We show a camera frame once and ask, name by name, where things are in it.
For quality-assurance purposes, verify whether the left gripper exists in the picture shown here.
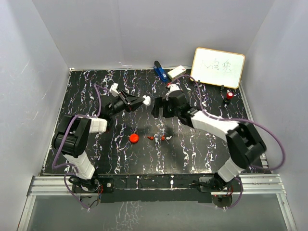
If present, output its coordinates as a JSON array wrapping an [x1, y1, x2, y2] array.
[[108, 90, 145, 117]]

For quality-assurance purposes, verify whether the white earbud charging case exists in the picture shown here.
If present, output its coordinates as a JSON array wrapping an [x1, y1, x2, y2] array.
[[142, 95, 151, 106]]

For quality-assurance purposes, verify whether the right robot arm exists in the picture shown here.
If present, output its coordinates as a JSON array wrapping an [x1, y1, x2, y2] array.
[[151, 90, 267, 191]]

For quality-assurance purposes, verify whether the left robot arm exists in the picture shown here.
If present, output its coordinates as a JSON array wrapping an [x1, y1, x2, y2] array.
[[51, 90, 151, 192]]

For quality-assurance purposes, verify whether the red earbud charging case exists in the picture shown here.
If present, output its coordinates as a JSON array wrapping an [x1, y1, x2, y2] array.
[[129, 133, 139, 143]]

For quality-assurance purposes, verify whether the blue stapler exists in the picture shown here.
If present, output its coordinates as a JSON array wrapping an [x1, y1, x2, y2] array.
[[154, 61, 168, 82]]

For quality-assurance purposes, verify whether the white cardboard box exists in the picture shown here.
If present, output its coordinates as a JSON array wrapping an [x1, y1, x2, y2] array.
[[167, 65, 186, 80]]

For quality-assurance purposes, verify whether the red stamp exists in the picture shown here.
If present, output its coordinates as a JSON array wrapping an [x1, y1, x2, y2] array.
[[223, 91, 234, 105]]

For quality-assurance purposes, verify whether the small whiteboard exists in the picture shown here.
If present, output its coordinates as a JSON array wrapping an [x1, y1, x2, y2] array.
[[191, 47, 245, 89]]

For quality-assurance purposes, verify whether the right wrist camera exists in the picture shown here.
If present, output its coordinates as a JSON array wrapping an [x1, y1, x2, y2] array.
[[167, 83, 180, 93]]

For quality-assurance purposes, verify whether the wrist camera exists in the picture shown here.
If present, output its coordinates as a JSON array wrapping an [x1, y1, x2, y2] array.
[[109, 83, 119, 97], [167, 83, 180, 93]]

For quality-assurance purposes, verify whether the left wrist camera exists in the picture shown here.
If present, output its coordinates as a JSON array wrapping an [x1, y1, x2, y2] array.
[[109, 83, 119, 97]]

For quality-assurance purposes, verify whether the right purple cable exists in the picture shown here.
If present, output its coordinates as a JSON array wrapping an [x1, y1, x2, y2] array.
[[168, 74, 286, 212]]

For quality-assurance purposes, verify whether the aluminium frame rail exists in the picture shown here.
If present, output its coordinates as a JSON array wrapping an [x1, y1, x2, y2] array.
[[18, 174, 297, 231]]

